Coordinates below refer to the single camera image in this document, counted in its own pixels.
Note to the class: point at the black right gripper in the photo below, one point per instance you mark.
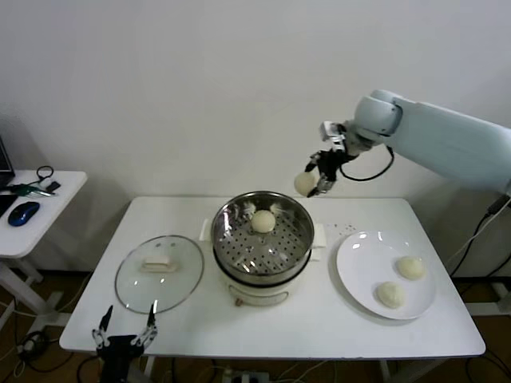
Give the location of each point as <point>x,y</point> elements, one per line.
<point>333,163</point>

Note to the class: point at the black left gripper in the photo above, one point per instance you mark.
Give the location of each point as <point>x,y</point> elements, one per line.
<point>120,351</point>

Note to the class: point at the white steamed baozi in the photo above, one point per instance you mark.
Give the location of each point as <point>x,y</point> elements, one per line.
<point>410,268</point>
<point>262,221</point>
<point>389,295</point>
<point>303,183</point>

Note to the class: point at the round glass pot lid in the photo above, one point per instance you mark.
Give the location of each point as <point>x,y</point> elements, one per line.
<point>157,265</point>

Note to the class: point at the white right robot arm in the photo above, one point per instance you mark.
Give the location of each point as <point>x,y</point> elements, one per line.
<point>439,135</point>

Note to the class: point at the stainless steel steamer basket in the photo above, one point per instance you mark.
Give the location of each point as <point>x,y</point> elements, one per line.
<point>221,227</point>

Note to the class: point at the white round plate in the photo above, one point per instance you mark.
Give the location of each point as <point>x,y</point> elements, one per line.
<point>361,255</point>

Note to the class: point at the white power strip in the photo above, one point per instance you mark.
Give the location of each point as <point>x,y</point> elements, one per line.
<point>247,377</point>

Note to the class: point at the cream electric cooker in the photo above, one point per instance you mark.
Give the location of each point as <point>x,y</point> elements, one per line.
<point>259,297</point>

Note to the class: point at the white side table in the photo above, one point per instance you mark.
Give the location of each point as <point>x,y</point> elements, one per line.
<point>64,207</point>

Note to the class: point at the blue computer mouse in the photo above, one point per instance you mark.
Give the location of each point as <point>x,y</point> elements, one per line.
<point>24,214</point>

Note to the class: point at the grey pen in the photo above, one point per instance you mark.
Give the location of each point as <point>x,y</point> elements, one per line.
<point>46,193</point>

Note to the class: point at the small black device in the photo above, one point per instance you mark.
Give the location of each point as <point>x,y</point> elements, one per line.
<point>53,186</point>

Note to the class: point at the black laptop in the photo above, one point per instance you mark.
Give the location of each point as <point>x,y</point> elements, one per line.
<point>5,159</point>

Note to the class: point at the white cabinet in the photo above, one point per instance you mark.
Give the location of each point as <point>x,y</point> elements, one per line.
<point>501,289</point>

